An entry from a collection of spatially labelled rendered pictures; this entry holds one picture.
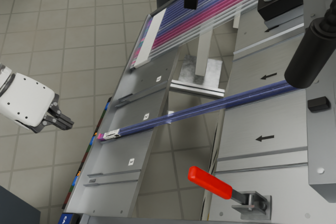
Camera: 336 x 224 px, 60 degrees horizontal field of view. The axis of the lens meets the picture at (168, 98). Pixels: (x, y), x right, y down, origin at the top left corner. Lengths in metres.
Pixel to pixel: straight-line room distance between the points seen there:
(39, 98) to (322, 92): 0.58
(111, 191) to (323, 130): 0.43
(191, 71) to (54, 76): 0.83
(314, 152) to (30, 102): 0.58
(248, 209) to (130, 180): 0.28
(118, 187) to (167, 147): 0.94
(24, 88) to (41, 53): 1.36
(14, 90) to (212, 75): 1.28
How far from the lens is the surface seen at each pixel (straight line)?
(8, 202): 1.25
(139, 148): 0.61
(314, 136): 0.32
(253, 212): 0.37
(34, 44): 2.14
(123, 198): 0.58
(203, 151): 1.53
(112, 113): 0.79
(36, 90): 0.72
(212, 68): 1.82
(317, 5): 0.44
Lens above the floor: 1.39
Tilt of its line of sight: 56 degrees down
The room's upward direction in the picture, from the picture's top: straight up
